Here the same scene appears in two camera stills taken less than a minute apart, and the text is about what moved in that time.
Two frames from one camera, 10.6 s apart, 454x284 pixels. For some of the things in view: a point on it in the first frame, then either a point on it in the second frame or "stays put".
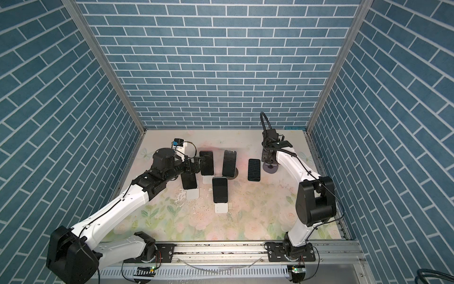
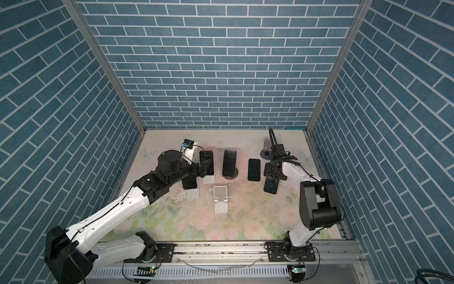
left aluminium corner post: [81, 19] stays put
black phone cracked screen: [254, 170] stays put
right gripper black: [264, 158] -> [268, 171]
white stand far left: [193, 194] stays put
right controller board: [298, 273] stays put
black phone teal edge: [220, 189] -> [271, 184]
